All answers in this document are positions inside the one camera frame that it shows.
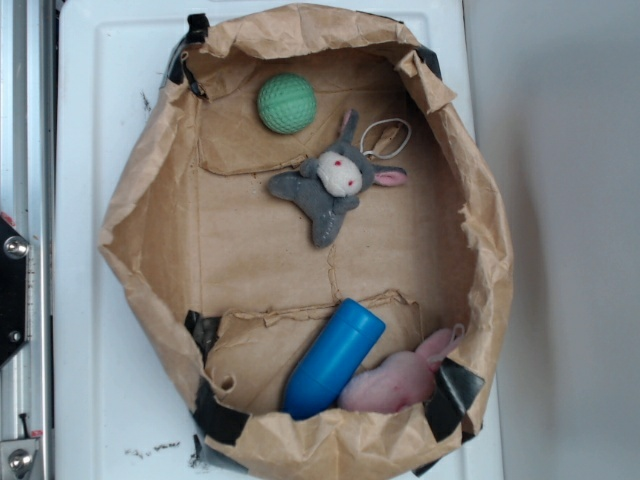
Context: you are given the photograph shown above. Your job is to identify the gray plush bunny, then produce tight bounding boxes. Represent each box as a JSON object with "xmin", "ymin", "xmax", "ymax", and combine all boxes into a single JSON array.
[{"xmin": 268, "ymin": 110, "xmax": 408, "ymax": 248}]

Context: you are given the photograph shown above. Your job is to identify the pink plush animal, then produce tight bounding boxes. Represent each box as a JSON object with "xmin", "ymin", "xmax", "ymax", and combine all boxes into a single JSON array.
[{"xmin": 337, "ymin": 323, "xmax": 465, "ymax": 414}]

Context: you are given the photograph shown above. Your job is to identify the brown paper bag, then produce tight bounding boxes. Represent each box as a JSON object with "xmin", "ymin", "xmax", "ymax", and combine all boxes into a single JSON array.
[{"xmin": 99, "ymin": 4, "xmax": 513, "ymax": 479}]

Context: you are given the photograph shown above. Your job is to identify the blue plastic capsule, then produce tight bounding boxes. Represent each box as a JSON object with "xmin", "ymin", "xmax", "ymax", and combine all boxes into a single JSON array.
[{"xmin": 282, "ymin": 299, "xmax": 386, "ymax": 420}]

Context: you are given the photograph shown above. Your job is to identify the green textured ball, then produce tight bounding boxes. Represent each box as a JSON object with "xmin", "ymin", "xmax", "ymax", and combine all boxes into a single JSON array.
[{"xmin": 257, "ymin": 73, "xmax": 317, "ymax": 134}]

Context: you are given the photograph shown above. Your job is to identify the white plastic tray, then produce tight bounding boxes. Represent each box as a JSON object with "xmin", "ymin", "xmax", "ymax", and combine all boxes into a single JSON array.
[{"xmin": 53, "ymin": 0, "xmax": 505, "ymax": 480}]

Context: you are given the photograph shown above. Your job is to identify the metal frame rail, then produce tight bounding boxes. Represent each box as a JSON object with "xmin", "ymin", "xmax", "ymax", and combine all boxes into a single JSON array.
[{"xmin": 1, "ymin": 1, "xmax": 57, "ymax": 479}]

